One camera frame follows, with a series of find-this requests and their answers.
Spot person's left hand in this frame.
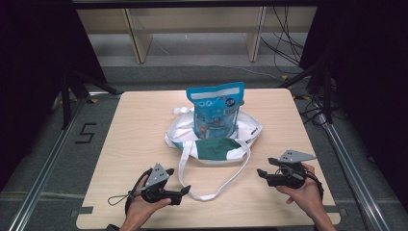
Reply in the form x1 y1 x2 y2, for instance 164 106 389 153
122 174 173 231

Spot white tote bag coloured blobs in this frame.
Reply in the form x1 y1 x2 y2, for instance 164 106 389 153
164 106 264 202

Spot person's right hand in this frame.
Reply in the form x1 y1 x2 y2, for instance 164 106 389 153
276 163 325 219

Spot black metal stand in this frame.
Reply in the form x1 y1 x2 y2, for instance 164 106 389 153
60 67 120 130
278 60 335 125

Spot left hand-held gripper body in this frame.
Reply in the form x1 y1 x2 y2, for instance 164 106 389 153
140 163 183 206

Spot light wooden desk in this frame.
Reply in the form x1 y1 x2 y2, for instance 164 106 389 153
76 6 319 64

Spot bundle of black cables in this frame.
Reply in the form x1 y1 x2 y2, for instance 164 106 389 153
259 6 306 75

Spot thin white floor cable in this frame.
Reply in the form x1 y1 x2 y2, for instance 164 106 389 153
191 63 284 82

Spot black curtain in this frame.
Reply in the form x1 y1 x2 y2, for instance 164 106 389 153
0 0 108 191
298 0 408 208

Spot aluminium floor rail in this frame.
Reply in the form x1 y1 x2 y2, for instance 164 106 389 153
8 91 122 231
316 113 392 231

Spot black floor cables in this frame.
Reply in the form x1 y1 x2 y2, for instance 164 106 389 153
293 91 351 127

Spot blue snack packet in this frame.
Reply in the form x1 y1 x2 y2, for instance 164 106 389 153
186 81 245 141

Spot thin grey cord loop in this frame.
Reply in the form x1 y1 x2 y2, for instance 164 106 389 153
107 191 137 207

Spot black wrist strap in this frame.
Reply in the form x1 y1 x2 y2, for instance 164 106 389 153
124 167 154 216
305 170 325 202

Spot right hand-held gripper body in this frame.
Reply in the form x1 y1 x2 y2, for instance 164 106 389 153
267 149 318 191

